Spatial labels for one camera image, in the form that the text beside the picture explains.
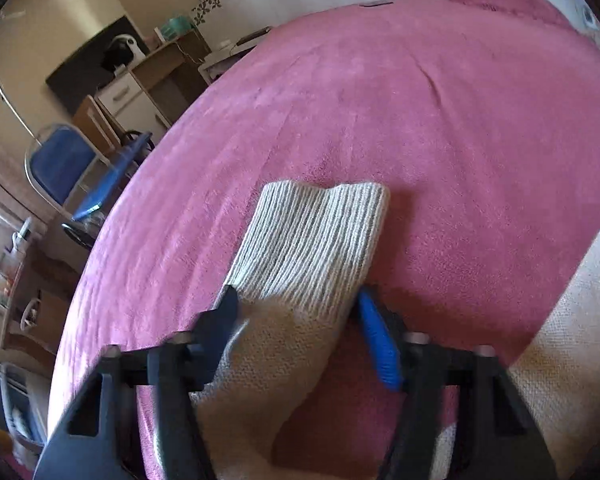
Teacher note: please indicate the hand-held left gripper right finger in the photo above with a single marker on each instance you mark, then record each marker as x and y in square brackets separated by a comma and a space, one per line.
[380, 345]

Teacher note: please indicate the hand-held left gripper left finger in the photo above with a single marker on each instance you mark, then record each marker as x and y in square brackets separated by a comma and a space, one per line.
[220, 327]

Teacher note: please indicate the beige knitted sweater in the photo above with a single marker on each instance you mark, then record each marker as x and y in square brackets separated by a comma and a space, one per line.
[305, 240]

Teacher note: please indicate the wooden shelf rack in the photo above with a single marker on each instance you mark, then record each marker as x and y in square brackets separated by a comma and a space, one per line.
[45, 305]

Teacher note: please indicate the pink bedspread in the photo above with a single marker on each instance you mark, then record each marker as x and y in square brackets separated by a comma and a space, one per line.
[380, 110]

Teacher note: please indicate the white drawer cabinet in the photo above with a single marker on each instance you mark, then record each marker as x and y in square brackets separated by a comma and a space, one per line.
[130, 100]

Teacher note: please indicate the wooden desk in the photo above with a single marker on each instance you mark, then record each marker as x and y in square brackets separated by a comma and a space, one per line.
[165, 67]

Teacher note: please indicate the black television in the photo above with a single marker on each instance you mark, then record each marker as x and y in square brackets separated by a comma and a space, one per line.
[80, 77]

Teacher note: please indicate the black flat device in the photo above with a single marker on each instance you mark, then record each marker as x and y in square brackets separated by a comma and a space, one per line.
[255, 36]

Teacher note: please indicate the white and black appliance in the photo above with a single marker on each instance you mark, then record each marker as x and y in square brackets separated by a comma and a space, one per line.
[130, 47]

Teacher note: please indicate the teal box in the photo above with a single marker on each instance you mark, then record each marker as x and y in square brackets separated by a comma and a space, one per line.
[177, 27]

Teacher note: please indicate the dark leaf decoration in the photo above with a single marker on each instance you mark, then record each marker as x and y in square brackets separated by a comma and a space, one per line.
[205, 9]

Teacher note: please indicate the black phone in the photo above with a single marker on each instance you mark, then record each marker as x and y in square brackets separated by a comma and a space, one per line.
[375, 4]

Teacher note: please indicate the white wall socket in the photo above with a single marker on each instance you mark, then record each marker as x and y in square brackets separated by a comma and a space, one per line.
[587, 16]

